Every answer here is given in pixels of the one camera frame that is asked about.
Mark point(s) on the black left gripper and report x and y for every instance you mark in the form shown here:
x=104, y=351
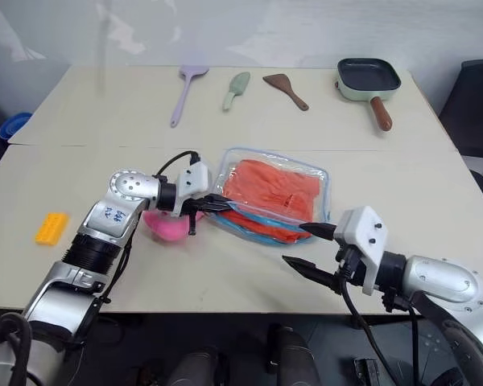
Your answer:
x=194, y=208

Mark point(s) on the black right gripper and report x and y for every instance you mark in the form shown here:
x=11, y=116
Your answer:
x=351, y=267

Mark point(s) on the clear plastic zipper pouch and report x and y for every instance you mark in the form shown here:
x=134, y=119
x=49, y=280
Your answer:
x=265, y=161

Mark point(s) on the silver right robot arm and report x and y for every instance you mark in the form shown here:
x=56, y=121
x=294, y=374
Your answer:
x=442, y=277

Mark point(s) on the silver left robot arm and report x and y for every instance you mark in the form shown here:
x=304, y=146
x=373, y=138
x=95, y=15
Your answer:
x=104, y=219

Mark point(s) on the orange cloth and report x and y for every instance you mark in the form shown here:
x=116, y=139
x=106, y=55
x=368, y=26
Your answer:
x=273, y=189

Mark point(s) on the pink bowl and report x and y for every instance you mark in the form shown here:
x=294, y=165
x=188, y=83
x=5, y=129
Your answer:
x=169, y=231

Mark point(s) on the dark grey rounded shape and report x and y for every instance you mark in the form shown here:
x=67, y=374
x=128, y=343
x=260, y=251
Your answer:
x=197, y=368
x=291, y=358

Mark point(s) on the green rice scoop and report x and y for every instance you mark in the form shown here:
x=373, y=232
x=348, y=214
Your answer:
x=239, y=82

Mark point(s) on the purple silicone spatula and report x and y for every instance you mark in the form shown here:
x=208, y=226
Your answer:
x=193, y=72

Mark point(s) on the brown wooden spatula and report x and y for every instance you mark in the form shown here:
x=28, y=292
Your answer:
x=277, y=81

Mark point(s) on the yellow toy building block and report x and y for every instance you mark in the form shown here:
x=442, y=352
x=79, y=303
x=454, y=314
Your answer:
x=50, y=229

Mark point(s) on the green square frying pan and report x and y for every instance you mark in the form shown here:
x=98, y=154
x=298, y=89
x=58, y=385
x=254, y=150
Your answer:
x=366, y=74

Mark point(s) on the black chair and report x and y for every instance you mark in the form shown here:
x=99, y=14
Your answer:
x=479, y=108

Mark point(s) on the blue plastic bowl stack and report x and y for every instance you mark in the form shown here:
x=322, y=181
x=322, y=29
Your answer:
x=14, y=125

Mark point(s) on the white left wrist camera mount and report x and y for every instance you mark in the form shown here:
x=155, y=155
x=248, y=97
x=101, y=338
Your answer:
x=194, y=177

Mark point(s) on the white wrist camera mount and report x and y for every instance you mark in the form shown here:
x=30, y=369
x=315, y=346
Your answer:
x=194, y=177
x=360, y=233

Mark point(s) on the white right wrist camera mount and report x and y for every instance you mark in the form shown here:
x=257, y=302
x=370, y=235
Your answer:
x=360, y=233

